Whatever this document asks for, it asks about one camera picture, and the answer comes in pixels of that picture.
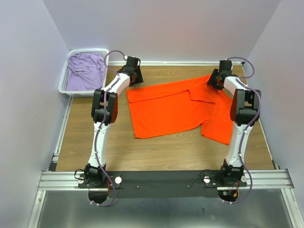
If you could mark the orange t-shirt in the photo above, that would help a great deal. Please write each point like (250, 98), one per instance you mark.
(180, 106)

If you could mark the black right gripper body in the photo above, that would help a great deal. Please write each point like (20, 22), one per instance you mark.
(218, 86)

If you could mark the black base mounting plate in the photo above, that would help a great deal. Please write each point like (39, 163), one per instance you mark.
(161, 184)

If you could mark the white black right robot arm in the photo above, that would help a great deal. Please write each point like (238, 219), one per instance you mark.
(244, 112)

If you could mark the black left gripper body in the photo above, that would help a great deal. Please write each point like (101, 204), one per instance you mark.
(134, 71)

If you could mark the white perforated plastic basket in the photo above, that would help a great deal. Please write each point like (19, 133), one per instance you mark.
(62, 87)

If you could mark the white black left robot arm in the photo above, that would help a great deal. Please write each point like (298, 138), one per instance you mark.
(104, 113)

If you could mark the purple t-shirt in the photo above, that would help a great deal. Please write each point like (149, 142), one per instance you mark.
(86, 72)

